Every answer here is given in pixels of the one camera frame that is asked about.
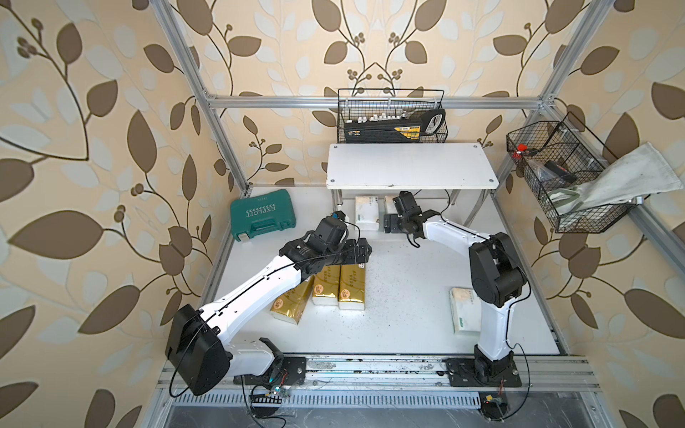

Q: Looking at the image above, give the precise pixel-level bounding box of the white cloth rag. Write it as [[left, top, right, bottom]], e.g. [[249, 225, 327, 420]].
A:
[[549, 143, 684, 214]]

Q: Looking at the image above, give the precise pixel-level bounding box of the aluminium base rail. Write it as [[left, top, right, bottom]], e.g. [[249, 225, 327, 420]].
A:
[[158, 354, 600, 409]]

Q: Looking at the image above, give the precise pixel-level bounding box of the black yellow tool box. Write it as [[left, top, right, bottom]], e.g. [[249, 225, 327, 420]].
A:
[[339, 109, 448, 144]]

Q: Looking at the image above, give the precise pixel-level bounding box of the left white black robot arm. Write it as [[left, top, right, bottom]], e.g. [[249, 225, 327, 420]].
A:
[[164, 212, 372, 396]]

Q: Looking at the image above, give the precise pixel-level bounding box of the white tissue pack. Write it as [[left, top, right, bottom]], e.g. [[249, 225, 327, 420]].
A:
[[355, 196, 380, 232], [385, 195, 398, 215], [450, 287, 482, 333]]

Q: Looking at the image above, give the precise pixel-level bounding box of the white two-tier shelf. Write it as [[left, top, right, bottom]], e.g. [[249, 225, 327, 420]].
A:
[[326, 143, 499, 196]]

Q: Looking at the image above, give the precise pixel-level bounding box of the red handled tool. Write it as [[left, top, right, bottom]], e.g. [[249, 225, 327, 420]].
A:
[[512, 144, 539, 161]]

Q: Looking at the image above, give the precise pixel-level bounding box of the black wire basket rear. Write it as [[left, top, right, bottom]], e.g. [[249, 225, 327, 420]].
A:
[[336, 87, 445, 144]]

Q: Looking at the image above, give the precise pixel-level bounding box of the green plastic tool case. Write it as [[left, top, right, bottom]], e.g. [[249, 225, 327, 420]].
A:
[[230, 189, 296, 242]]

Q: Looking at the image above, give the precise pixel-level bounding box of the black wire basket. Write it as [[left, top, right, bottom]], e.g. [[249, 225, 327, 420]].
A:
[[336, 87, 445, 144], [507, 112, 644, 234]]

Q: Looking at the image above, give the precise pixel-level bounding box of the gold tissue pack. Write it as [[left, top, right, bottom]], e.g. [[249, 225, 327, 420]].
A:
[[311, 266, 341, 306], [269, 276, 314, 326], [338, 264, 366, 310]]

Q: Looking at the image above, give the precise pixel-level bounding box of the black wire basket right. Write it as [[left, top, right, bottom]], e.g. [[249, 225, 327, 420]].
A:
[[507, 112, 644, 234]]

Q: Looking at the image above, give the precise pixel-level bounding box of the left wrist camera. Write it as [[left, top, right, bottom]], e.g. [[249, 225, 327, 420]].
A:
[[332, 210, 346, 221]]

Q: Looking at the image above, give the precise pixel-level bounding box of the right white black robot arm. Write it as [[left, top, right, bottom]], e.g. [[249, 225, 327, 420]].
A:
[[392, 191, 528, 388]]

